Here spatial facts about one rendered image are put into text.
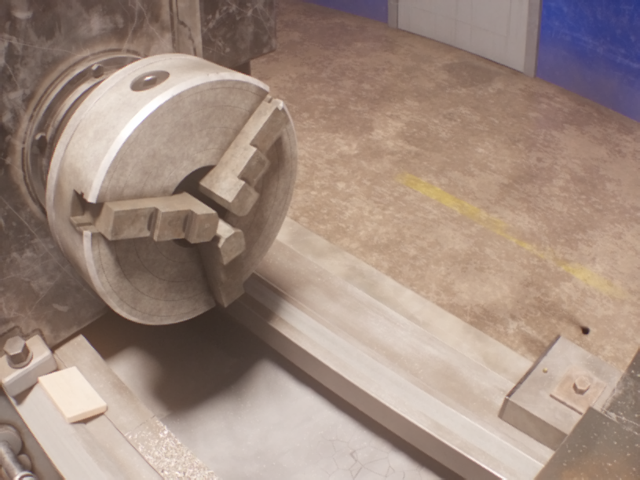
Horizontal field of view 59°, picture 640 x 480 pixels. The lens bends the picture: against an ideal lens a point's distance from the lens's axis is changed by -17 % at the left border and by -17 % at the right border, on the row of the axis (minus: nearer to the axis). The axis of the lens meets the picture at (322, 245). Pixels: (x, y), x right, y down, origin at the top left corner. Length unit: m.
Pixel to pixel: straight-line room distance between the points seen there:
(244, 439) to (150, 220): 0.40
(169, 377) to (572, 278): 1.64
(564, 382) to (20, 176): 0.65
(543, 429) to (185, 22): 0.61
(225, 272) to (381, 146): 2.26
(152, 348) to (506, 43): 3.17
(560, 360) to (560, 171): 2.15
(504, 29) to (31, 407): 3.43
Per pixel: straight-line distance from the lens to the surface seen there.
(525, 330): 2.06
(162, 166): 0.55
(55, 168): 0.59
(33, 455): 1.02
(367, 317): 0.85
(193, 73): 0.56
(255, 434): 0.86
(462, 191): 2.61
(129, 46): 0.74
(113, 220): 0.52
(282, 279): 0.90
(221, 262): 0.60
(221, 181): 0.58
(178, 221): 0.55
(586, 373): 0.76
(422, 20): 4.17
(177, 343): 1.00
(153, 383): 0.95
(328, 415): 0.87
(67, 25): 0.69
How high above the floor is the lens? 1.43
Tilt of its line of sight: 39 degrees down
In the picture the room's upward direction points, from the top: 1 degrees counter-clockwise
